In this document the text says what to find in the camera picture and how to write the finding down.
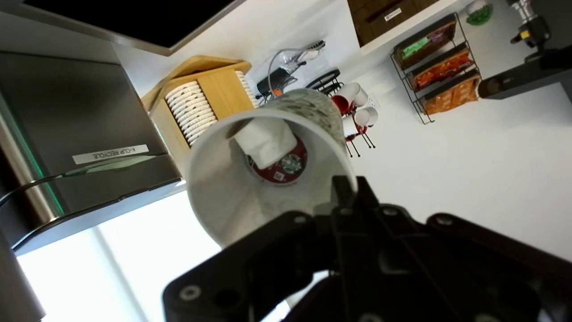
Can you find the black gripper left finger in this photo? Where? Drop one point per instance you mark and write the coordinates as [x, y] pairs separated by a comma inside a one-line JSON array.
[[251, 262]]

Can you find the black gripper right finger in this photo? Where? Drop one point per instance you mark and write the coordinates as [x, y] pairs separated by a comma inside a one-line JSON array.
[[453, 262]]

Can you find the patterned paper cup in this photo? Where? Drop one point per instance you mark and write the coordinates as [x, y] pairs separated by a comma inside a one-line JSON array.
[[221, 180]]

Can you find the coffee pod with red lid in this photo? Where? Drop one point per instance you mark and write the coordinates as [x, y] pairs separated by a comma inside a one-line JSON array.
[[271, 144]]

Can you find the wooden cup dispenser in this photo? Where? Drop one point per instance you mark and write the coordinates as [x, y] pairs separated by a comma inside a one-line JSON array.
[[224, 90]]

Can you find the white seat chair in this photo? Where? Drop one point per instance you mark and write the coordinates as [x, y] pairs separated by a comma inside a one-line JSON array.
[[366, 115]]

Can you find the red seat chair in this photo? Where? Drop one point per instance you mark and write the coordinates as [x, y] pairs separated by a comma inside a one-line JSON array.
[[342, 106]]

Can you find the black equipment piece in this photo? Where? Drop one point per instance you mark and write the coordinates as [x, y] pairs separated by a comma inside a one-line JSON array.
[[525, 74]]

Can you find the stainless steel countertop bin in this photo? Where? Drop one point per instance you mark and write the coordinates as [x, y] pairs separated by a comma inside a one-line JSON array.
[[78, 108]]

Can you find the green bowl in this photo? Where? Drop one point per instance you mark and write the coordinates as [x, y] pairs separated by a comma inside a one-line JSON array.
[[480, 15]]

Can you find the brown wooden cabinet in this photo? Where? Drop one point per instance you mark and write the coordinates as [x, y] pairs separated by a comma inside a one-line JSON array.
[[373, 21]]

